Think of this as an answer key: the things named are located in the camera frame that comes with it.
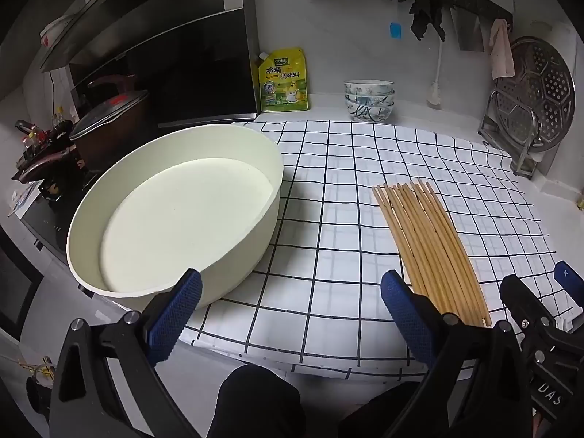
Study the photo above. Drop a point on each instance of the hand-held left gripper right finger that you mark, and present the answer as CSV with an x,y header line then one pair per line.
x,y
406,315

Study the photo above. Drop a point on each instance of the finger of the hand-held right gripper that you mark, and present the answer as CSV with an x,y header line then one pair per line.
x,y
568,276
522,303

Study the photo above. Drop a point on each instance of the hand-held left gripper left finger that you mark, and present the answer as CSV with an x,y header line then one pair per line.
x,y
175,315

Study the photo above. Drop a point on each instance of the group of wooden chopsticks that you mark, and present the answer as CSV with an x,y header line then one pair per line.
x,y
424,246

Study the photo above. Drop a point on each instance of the white round basin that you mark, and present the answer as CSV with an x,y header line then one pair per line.
x,y
182,200

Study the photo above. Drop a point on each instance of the white black grid tablecloth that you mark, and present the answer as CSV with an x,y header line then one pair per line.
x,y
328,219

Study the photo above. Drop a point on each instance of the person's dark trousers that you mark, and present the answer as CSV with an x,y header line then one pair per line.
x,y
260,406

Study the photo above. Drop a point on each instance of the metal dish rack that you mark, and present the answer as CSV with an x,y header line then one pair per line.
x,y
524,155

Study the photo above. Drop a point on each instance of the black cooktop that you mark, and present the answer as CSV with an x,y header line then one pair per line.
x,y
45,232

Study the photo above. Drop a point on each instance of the perforated metal steamer plate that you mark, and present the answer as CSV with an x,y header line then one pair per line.
x,y
540,96

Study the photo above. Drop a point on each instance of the blue patterned ceramic bowl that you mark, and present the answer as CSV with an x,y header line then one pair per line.
x,y
368,112
368,86
369,99

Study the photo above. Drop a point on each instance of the brown pot with glass lid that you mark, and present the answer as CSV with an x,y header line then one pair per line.
x,y
109,118

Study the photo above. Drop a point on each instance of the cluster of condiment bottles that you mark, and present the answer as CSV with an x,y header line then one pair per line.
x,y
43,155

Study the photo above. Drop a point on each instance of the white dish brush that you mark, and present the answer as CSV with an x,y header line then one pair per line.
x,y
435,89

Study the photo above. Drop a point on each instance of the pink hanging cloth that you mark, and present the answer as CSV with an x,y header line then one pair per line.
x,y
502,50

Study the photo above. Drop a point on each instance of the yellow seasoning pouch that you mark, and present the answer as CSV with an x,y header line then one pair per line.
x,y
283,82

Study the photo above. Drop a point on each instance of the black range hood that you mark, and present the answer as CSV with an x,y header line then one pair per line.
x,y
182,54

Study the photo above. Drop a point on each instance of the metal cleaver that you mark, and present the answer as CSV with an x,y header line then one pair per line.
x,y
467,32

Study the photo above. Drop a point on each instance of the black hanging cloth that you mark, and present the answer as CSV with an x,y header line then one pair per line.
x,y
426,16

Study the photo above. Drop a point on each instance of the blue wall hook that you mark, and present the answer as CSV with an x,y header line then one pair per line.
x,y
397,31

